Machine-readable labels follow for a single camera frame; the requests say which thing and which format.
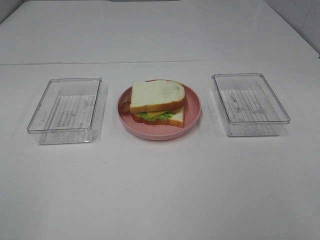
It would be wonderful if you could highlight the tray bread slice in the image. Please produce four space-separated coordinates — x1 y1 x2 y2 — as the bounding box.
129 79 187 113
131 107 185 128

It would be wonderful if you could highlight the pink plate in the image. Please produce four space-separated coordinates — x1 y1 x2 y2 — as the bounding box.
117 82 202 141

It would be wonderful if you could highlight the clear plastic right tray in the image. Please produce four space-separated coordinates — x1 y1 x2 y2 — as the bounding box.
212 73 291 137

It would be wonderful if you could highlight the yellow cheese slice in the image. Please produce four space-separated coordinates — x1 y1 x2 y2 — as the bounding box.
147 110 167 118

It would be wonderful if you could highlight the green lettuce leaf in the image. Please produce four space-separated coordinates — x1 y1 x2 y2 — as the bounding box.
133 111 176 122

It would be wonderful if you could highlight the clear plastic left tray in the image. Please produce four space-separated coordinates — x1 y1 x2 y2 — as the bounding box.
26 77 105 145

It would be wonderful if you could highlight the tray bacon strip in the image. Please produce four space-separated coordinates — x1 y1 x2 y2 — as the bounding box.
120 99 131 114

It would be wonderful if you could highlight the clear plastic tray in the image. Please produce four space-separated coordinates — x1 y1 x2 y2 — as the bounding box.
26 77 105 145
212 73 291 137

